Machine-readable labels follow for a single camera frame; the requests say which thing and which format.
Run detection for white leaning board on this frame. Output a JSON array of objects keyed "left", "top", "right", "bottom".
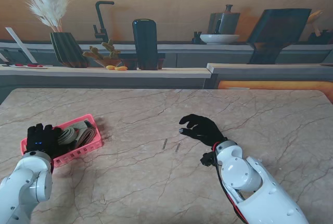
[{"left": 5, "top": 27, "right": 39, "bottom": 64}]

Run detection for pink plastic storage basket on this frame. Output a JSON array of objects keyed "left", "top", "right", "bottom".
[{"left": 20, "top": 114, "right": 104, "bottom": 168}]

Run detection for dark ribbed vase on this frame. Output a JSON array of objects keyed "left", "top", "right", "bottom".
[{"left": 49, "top": 32, "right": 88, "bottom": 68}]

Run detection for grey kitchen counter wood top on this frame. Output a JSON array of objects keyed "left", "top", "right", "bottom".
[{"left": 0, "top": 41, "right": 333, "bottom": 104}]

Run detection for white ceramic bowl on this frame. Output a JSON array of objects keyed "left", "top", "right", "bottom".
[{"left": 199, "top": 34, "right": 240, "bottom": 45}]

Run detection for olive canvas belt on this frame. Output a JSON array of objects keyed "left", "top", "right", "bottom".
[{"left": 57, "top": 126, "right": 79, "bottom": 146}]

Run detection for grey ceramic jug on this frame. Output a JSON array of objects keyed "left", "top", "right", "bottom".
[{"left": 208, "top": 4, "right": 241, "bottom": 35}]

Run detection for red black right arm cable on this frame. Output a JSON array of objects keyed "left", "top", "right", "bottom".
[{"left": 212, "top": 142, "right": 248, "bottom": 224}]

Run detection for dark tilted panel stand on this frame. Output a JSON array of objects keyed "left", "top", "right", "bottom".
[{"left": 246, "top": 8, "right": 312, "bottom": 65}]

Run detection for plate with red food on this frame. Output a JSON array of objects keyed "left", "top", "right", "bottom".
[{"left": 9, "top": 63, "right": 49, "bottom": 70}]

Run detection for yellow wooden spatula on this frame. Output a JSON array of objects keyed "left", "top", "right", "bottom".
[{"left": 308, "top": 9, "right": 325, "bottom": 36}]

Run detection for dark low tray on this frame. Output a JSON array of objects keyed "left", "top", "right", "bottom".
[{"left": 118, "top": 52, "right": 167, "bottom": 70}]

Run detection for beige woven belt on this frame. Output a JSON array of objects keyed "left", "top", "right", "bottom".
[{"left": 74, "top": 121, "right": 97, "bottom": 149}]

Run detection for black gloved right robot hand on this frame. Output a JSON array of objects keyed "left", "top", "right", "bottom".
[{"left": 178, "top": 114, "right": 228, "bottom": 148}]

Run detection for tall black cylinder container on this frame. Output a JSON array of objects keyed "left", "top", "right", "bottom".
[{"left": 132, "top": 19, "right": 159, "bottom": 71}]

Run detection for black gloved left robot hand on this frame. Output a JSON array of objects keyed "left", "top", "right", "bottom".
[{"left": 27, "top": 123, "right": 63, "bottom": 161}]

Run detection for white pampas grass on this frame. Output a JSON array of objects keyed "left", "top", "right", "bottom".
[{"left": 0, "top": 0, "right": 71, "bottom": 33}]

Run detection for black kitchen faucet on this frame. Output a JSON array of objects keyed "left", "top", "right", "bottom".
[{"left": 93, "top": 1, "right": 115, "bottom": 43}]

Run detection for cactus plant in bowl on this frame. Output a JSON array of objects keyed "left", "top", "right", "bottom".
[{"left": 82, "top": 38, "right": 123, "bottom": 68}]

